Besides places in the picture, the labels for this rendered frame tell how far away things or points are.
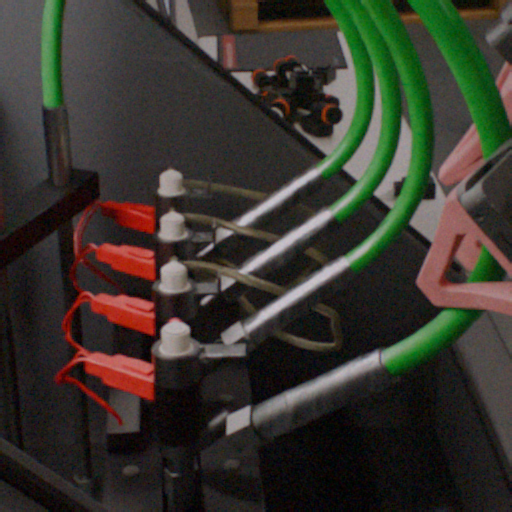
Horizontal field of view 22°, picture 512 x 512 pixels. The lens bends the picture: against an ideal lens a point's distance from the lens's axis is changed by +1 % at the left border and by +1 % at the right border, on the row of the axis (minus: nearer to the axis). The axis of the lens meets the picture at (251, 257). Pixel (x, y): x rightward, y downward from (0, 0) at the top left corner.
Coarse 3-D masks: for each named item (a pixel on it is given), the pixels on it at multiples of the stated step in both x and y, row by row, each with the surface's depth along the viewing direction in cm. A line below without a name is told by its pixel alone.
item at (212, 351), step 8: (208, 344) 76; (216, 344) 76; (224, 344) 76; (232, 344) 76; (240, 344) 76; (208, 352) 75; (216, 352) 75; (224, 352) 75; (232, 352) 75; (240, 352) 75; (200, 360) 75
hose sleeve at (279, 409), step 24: (360, 360) 62; (312, 384) 63; (336, 384) 62; (360, 384) 62; (384, 384) 62; (264, 408) 65; (288, 408) 64; (312, 408) 63; (336, 408) 63; (264, 432) 65
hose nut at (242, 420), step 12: (252, 408) 66; (228, 420) 66; (240, 420) 65; (252, 420) 65; (228, 432) 66; (240, 432) 65; (252, 432) 65; (240, 444) 66; (252, 444) 65; (264, 444) 66
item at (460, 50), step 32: (416, 0) 54; (448, 0) 54; (448, 32) 54; (448, 64) 55; (480, 64) 54; (480, 96) 54; (480, 128) 55; (480, 256) 58; (448, 320) 59; (384, 352) 62; (416, 352) 60
